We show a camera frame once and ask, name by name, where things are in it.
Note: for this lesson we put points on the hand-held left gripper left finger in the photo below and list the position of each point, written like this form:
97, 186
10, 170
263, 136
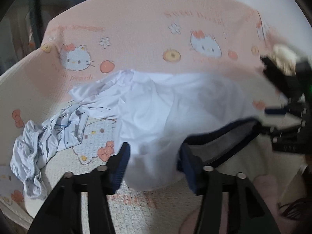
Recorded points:
120, 169

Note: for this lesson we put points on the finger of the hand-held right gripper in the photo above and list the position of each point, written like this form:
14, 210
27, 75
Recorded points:
277, 111
275, 129

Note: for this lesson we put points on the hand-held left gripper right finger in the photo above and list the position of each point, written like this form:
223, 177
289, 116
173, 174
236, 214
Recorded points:
189, 168

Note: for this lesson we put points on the white t-shirt with navy trim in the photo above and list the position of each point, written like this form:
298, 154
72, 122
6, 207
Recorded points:
158, 117

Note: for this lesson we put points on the cream ruffled folded garment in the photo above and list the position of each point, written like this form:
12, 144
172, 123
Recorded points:
285, 56

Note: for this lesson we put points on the light blue printed pajama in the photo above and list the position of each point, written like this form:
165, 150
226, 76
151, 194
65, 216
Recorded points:
48, 136

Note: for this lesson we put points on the pink cat printed blanket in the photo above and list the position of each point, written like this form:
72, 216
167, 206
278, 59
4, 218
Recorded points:
146, 29

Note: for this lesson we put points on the glass sliding door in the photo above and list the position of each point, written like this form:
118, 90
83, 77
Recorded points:
36, 9

